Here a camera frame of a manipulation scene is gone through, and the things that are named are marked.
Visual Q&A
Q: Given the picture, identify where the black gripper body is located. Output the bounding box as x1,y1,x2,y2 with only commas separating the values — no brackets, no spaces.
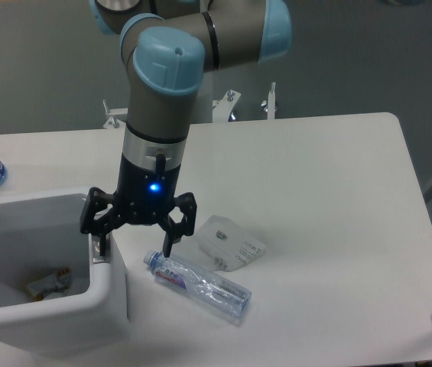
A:
114,152,180,225

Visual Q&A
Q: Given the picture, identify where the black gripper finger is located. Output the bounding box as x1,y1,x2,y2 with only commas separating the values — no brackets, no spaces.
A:
156,192,197,258
80,187,128,257

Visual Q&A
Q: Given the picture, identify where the white plastic trash can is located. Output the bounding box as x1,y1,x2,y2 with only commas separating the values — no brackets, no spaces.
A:
0,187,130,355

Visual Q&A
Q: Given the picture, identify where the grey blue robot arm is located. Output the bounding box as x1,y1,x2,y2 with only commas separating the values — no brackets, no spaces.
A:
80,1,292,256

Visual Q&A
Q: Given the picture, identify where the crumpled trash in bin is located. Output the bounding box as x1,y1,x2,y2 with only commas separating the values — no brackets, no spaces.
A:
26,268,90,301

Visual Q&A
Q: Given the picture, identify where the clear plastic packaging bag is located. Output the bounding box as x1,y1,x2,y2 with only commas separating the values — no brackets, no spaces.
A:
195,215,267,272

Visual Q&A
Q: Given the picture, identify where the clear empty water bottle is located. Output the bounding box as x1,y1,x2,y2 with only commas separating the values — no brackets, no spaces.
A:
143,250,252,323

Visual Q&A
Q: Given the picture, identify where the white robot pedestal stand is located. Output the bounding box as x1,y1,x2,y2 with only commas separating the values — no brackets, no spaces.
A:
102,68,280,130

